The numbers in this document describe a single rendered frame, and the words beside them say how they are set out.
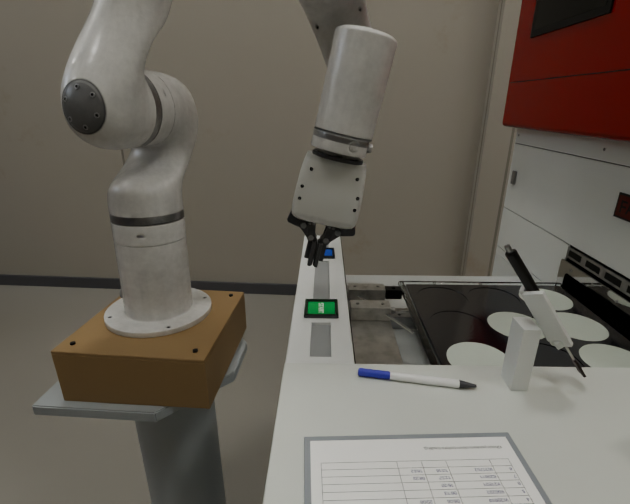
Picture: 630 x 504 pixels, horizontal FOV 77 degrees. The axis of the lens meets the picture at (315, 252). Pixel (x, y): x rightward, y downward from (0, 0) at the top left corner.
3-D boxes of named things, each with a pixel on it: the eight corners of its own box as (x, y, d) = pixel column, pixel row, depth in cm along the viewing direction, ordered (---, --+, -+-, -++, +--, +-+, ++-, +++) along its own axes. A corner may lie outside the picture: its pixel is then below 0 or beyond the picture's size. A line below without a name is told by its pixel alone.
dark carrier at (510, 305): (558, 288, 89) (559, 285, 89) (691, 393, 57) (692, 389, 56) (405, 286, 90) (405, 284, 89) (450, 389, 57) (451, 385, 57)
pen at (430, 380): (475, 379, 47) (358, 365, 49) (477, 385, 46) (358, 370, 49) (474, 386, 47) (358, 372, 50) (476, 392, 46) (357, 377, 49)
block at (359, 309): (388, 312, 81) (389, 299, 80) (390, 320, 78) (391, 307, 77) (349, 311, 81) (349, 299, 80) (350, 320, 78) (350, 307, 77)
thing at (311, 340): (339, 283, 108) (340, 235, 103) (351, 446, 57) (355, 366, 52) (305, 282, 109) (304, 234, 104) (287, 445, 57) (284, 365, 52)
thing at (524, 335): (544, 373, 50) (568, 277, 45) (561, 394, 46) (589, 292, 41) (495, 372, 50) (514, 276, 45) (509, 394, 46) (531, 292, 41)
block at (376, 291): (382, 294, 89) (383, 282, 88) (384, 301, 86) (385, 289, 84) (347, 294, 89) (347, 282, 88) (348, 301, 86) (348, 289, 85)
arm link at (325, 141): (371, 138, 60) (366, 158, 61) (315, 125, 60) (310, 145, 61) (378, 144, 52) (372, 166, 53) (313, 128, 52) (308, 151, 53)
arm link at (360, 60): (321, 126, 61) (308, 126, 52) (342, 32, 56) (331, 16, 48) (374, 139, 60) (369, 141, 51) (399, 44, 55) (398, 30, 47)
